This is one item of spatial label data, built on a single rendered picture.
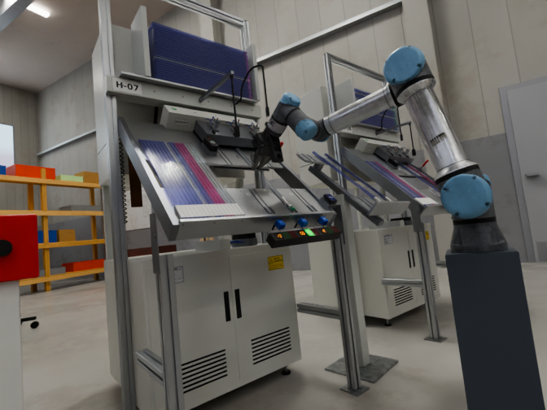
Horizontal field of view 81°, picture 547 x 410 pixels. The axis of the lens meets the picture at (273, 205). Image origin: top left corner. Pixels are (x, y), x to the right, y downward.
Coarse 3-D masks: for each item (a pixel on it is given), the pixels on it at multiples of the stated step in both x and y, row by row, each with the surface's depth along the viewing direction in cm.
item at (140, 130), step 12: (132, 132) 129; (144, 132) 133; (156, 132) 137; (168, 132) 142; (180, 132) 146; (192, 132) 152; (144, 156) 117; (204, 156) 135; (216, 156) 139; (228, 156) 144; (240, 156) 149; (216, 168) 140; (228, 168) 144; (240, 168) 148; (264, 168) 158; (276, 168) 154
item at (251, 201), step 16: (240, 192) 121; (256, 192) 126; (272, 192) 131; (288, 192) 136; (304, 192) 142; (256, 208) 116; (272, 208) 120; (288, 208) 124; (304, 208) 130; (320, 208) 135
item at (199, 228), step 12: (228, 216) 101; (240, 216) 104; (252, 216) 106; (264, 216) 109; (276, 216) 113; (288, 216) 117; (300, 216) 121; (312, 216) 125; (180, 228) 92; (192, 228) 95; (204, 228) 97; (216, 228) 100; (228, 228) 103; (240, 228) 106; (252, 228) 110; (264, 228) 113; (276, 228) 117; (288, 228) 121; (300, 228) 126
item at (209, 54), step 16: (160, 32) 145; (176, 32) 150; (160, 48) 144; (176, 48) 149; (192, 48) 154; (208, 48) 160; (224, 48) 166; (160, 64) 143; (176, 64) 148; (192, 64) 153; (208, 64) 159; (224, 64) 164; (240, 64) 171; (176, 80) 146; (192, 80) 152; (208, 80) 157; (240, 80) 169; (240, 96) 168
